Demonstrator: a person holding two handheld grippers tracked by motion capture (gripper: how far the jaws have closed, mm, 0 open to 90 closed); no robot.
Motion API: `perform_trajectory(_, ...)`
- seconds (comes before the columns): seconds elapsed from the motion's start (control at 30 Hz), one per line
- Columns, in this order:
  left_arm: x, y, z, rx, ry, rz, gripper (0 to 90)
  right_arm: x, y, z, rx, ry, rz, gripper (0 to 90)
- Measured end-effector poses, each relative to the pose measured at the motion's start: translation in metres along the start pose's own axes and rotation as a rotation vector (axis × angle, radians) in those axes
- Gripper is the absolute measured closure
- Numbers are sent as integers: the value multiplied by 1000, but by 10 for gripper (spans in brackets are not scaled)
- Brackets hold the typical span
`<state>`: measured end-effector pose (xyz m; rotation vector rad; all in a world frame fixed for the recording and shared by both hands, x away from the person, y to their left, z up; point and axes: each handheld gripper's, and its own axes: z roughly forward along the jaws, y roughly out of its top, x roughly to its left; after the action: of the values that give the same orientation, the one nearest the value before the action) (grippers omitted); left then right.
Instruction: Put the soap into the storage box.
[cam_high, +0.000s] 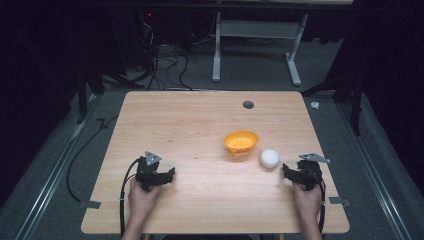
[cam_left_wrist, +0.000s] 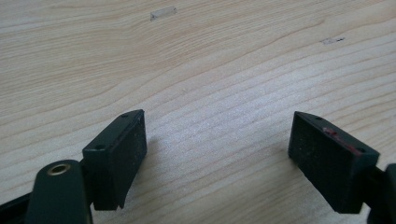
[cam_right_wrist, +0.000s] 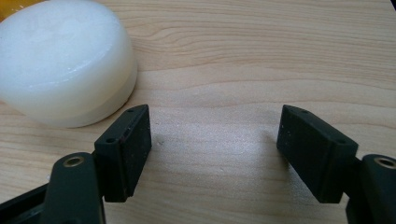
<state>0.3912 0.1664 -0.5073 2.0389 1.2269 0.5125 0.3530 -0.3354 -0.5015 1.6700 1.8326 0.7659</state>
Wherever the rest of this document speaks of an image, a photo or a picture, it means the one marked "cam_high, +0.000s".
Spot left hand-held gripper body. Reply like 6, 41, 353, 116
134, 150, 165, 193

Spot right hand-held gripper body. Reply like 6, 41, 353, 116
295, 152, 331, 192

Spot white ball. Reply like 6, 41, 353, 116
259, 148, 281, 169

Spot orange plastic bowl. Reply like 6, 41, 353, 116
223, 130, 260, 155

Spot person's right hand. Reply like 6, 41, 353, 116
292, 181, 323, 222

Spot person's left hand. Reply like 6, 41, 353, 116
127, 177, 163, 222

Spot grey tape strip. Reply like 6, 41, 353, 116
328, 196, 352, 208
79, 200, 102, 210

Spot black stand legs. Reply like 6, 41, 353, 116
75, 61, 146, 125
300, 71, 365, 136

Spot dark computer tower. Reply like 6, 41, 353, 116
111, 9, 161, 73

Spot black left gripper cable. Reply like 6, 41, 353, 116
119, 157, 142, 238

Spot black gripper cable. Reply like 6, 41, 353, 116
317, 178, 327, 234
119, 157, 142, 238

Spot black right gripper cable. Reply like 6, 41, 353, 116
317, 178, 327, 234

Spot metal floor rail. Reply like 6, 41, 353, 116
335, 102, 413, 240
14, 94, 98, 240

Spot black floor cable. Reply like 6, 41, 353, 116
65, 114, 120, 203

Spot tangle of black cables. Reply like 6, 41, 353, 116
134, 19, 221, 92

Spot white metal desk frame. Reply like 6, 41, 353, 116
211, 11, 310, 87

